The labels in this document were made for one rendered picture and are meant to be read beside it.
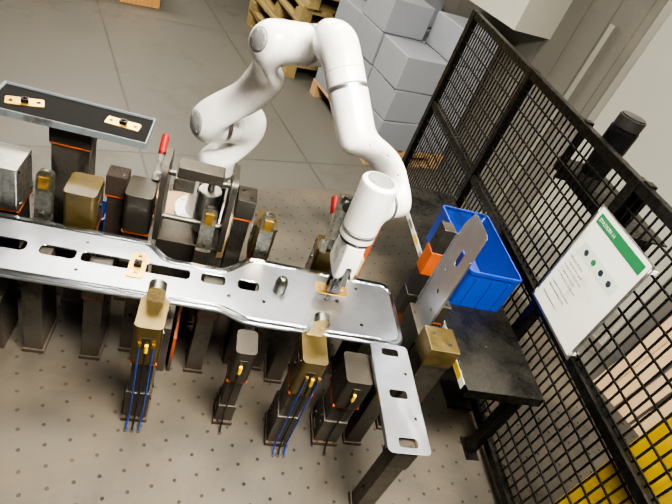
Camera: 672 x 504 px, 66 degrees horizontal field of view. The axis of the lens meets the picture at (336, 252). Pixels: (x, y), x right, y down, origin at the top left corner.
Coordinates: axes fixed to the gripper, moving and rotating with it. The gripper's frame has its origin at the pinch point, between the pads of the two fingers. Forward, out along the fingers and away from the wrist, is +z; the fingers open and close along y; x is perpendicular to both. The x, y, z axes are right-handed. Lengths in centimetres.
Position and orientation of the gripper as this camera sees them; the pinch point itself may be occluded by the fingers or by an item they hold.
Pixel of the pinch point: (334, 282)
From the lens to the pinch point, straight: 130.3
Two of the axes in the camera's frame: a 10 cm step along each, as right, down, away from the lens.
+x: 9.4, 1.9, 2.7
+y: 0.9, 6.5, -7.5
